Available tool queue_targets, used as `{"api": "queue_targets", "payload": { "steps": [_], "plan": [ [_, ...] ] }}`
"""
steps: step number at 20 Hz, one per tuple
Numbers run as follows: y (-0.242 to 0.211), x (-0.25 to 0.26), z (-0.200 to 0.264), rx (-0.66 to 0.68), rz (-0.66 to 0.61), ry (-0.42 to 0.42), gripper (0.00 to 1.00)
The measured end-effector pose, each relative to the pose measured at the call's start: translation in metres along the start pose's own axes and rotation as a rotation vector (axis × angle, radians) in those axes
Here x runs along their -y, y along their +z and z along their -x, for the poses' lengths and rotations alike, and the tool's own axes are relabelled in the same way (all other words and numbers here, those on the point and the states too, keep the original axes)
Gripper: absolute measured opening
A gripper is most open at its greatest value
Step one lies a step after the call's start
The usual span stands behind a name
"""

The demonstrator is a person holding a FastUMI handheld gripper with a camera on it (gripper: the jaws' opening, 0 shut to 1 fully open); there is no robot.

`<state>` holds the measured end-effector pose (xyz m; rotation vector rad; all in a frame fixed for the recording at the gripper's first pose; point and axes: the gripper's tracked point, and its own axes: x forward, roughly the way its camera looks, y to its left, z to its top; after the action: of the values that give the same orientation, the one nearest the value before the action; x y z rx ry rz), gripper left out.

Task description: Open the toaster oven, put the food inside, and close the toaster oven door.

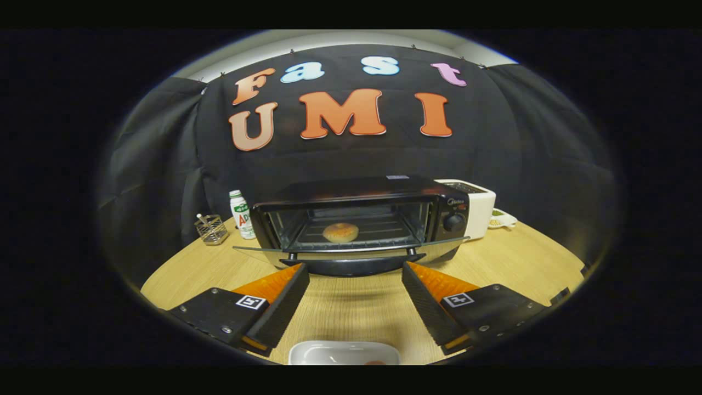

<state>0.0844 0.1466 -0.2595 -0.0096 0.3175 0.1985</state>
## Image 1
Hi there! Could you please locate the white bottle with green label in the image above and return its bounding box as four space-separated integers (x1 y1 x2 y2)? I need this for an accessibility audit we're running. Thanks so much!
229 190 257 240

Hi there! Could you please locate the small white dish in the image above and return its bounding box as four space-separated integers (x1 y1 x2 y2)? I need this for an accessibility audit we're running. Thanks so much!
488 208 518 229

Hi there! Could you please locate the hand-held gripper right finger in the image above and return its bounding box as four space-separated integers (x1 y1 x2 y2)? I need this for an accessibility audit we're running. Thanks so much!
401 261 549 356

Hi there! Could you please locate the white rectangular plate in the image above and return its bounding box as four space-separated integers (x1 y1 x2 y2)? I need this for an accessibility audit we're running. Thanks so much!
288 341 401 365

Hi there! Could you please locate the black toaster oven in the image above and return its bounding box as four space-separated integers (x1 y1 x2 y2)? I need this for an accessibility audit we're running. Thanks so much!
233 174 471 277

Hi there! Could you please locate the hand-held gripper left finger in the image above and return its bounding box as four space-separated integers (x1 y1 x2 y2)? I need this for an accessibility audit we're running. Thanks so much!
167 263 311 358

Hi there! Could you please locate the white bread toaster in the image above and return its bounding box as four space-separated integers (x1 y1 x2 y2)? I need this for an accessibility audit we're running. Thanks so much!
435 179 497 240

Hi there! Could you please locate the metal wire mesh basket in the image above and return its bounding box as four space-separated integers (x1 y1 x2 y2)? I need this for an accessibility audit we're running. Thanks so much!
194 213 229 245

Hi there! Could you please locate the black backdrop cloth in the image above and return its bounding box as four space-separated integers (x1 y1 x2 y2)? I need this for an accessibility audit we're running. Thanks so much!
99 44 620 286

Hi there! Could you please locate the sugared donut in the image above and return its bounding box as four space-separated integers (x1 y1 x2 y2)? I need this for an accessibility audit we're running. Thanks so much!
322 222 360 244

